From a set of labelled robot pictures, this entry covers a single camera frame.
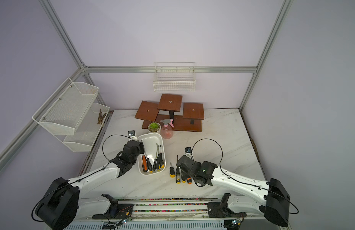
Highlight long yellow-dotted flathead screwdriver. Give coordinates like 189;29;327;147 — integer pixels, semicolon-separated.
175;166;181;184

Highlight black orange-band screwdriver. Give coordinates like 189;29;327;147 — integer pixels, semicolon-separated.
146;158;153;173

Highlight black ribbed screwdriver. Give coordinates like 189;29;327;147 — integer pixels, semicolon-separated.
152;144;159;172

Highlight stubby black yellow screwdriver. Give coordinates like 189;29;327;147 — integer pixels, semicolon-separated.
169;163;176;178

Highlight white plastic storage box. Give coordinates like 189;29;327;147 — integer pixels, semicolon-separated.
137;133;166;176

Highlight black yellow-end screwdriver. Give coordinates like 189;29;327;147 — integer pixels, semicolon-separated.
157;145;165;170

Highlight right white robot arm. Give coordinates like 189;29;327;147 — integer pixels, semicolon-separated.
176;155;290;227

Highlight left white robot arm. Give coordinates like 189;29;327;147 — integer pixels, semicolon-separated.
31;140;144;230

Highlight potted green succulent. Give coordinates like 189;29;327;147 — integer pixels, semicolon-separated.
147;122;161;133

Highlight white mesh lower shelf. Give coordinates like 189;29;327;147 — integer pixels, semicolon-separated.
56;103;110;152

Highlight white mesh shelf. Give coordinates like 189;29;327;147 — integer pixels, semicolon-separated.
32;78;99;136
56;103;110;152

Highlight brown twigs in shelf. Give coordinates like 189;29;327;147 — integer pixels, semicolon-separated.
98;109;107;125

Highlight pink spray bottle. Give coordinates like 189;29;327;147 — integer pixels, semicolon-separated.
160;118;174;140

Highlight brown wooden tiered stand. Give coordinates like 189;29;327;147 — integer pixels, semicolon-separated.
135;94;205;132

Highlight white mesh upper shelf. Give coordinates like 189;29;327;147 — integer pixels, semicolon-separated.
32;78;99;136

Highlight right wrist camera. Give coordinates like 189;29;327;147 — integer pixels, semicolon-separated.
185;147;193;159

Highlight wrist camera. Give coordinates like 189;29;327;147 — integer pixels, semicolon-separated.
128;130;138;141
185;147;193;159

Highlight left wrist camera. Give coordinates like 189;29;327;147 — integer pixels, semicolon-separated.
128;130;138;141

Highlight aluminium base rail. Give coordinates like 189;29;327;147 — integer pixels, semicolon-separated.
53;194;287;230

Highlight white wire wall basket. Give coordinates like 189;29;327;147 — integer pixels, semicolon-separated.
153;62;196;93

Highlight aluminium frame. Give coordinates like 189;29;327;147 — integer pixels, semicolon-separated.
0;1;293;175

